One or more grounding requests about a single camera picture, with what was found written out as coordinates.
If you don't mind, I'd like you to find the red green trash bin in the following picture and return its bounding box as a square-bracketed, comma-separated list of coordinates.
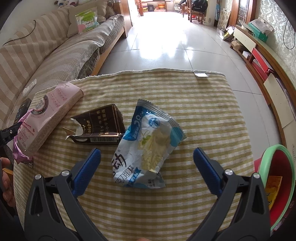
[254, 145, 295, 230]

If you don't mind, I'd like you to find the person's left hand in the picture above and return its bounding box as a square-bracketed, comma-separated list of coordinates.
[1, 157, 16, 208]

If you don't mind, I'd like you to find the pink plastic wrapper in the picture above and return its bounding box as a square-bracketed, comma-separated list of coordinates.
[13, 108, 34, 167]

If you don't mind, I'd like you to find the black remote control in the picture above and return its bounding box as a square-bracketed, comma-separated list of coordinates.
[14, 98, 32, 123]

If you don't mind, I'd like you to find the pink white carton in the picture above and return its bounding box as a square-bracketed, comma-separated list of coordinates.
[18, 82, 83, 157]

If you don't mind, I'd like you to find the striped beige sofa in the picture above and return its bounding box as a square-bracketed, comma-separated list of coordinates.
[1, 1, 125, 128]

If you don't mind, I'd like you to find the brown torn box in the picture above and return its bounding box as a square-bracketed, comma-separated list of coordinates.
[63, 104, 125, 145]

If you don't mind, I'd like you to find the beige sofa cushion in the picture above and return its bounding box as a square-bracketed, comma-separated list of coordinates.
[67, 1, 107, 38]

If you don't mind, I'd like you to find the blue white snack bag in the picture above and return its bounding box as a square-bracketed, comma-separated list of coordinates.
[111, 99, 186, 189]

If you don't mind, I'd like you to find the yellow striped table cloth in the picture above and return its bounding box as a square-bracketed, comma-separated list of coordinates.
[14, 69, 253, 240]

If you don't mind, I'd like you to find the green pink package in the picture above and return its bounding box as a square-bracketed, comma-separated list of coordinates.
[75, 8, 99, 34]

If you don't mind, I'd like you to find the plush toy cow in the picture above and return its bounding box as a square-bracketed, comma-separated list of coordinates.
[54, 0, 78, 8]

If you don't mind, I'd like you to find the long wooden tv cabinet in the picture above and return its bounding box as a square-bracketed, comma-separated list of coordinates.
[230, 25, 295, 153]

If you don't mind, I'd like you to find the red flat box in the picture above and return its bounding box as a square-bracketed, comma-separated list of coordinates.
[252, 48, 275, 74]

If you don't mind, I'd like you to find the green box on cabinet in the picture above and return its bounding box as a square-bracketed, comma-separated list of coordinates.
[248, 22, 268, 43]

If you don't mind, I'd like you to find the wooden chair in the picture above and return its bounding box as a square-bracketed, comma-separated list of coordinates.
[187, 1, 206, 25]

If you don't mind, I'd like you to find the black backpack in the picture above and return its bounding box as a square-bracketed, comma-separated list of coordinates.
[191, 0, 208, 13]

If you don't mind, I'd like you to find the black hanging cable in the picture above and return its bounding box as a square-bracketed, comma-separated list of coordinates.
[283, 18, 296, 50]

